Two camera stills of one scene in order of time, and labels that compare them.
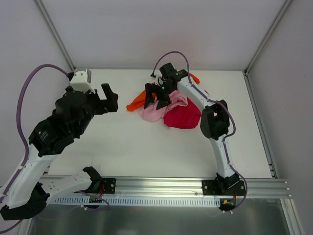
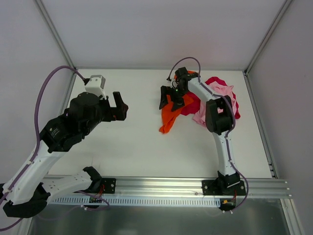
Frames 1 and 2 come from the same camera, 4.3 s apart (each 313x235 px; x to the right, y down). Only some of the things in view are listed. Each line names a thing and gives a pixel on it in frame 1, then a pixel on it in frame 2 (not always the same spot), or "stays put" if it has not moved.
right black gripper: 159,89 → 172,92
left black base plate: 109,185 stays put
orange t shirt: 138,103 → 168,116
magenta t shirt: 183,117 → 196,105
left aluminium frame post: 42,7 stays put
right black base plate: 227,187 stays put
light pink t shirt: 150,112 → 217,89
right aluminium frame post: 253,60 stays put
